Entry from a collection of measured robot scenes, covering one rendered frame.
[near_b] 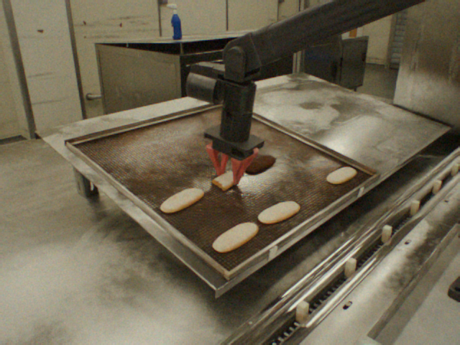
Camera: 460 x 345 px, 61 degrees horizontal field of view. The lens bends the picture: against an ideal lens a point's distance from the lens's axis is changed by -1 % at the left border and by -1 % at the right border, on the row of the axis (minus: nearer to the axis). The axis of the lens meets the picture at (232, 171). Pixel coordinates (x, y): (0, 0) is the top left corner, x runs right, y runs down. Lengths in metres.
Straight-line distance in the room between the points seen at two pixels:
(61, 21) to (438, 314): 3.71
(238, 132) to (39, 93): 3.31
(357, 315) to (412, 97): 1.00
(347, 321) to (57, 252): 0.54
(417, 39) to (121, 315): 1.20
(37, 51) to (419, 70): 3.18
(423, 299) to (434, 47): 0.91
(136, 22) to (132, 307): 4.22
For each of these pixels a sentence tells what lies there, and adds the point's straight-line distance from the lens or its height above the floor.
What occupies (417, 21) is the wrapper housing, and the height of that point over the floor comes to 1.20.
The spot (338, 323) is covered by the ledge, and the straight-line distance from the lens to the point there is 0.59.
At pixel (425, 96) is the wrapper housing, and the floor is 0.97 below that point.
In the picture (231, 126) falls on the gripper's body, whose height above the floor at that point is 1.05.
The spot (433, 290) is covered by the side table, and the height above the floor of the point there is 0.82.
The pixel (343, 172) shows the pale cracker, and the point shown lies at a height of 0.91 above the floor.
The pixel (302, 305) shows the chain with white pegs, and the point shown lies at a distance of 0.60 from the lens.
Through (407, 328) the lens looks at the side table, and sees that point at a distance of 0.68.
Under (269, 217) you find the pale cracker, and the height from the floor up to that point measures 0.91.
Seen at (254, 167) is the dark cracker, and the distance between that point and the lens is 0.86.
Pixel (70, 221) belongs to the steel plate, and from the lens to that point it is 0.94.
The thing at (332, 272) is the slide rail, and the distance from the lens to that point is 0.69.
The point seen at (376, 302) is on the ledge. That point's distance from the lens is 0.64.
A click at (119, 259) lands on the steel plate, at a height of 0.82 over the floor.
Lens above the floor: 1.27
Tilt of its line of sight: 24 degrees down
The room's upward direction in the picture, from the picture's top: straight up
